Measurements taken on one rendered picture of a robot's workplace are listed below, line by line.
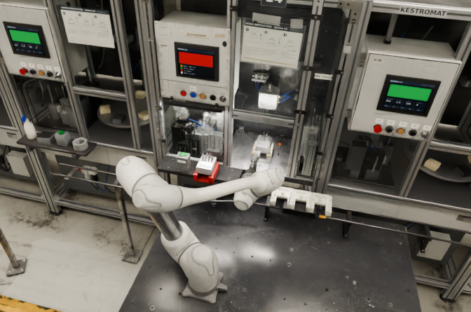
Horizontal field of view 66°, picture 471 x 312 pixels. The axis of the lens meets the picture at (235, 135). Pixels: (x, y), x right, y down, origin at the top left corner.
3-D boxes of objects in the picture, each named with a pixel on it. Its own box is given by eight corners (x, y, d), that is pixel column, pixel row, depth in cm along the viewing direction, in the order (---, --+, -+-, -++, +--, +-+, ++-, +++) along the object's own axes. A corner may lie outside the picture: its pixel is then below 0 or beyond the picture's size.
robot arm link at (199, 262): (200, 299, 180) (198, 273, 168) (179, 274, 191) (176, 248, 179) (224, 280, 189) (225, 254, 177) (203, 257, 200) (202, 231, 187)
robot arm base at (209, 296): (222, 306, 184) (222, 301, 180) (181, 296, 187) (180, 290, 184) (230, 275, 198) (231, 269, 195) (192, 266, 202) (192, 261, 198)
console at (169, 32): (159, 99, 215) (151, 22, 188) (176, 78, 238) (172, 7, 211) (227, 109, 208) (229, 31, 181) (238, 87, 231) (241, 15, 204)
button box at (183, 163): (176, 170, 232) (175, 156, 225) (180, 163, 238) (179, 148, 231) (188, 172, 231) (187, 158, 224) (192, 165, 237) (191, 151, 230)
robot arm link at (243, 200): (247, 195, 194) (265, 186, 187) (240, 216, 181) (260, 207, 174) (233, 182, 190) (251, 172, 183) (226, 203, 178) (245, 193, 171)
